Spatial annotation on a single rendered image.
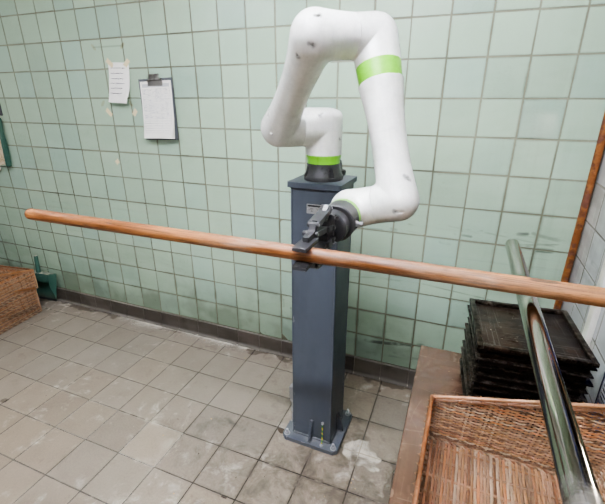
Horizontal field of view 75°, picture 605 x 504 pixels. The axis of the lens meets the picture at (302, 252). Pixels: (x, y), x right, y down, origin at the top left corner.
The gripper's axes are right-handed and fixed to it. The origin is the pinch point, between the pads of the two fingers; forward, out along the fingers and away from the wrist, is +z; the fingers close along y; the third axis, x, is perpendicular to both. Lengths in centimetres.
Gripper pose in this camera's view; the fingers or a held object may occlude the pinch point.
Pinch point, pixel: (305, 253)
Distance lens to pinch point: 77.7
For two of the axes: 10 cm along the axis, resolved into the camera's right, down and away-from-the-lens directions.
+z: -3.6, 3.4, -8.7
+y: 0.0, 9.3, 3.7
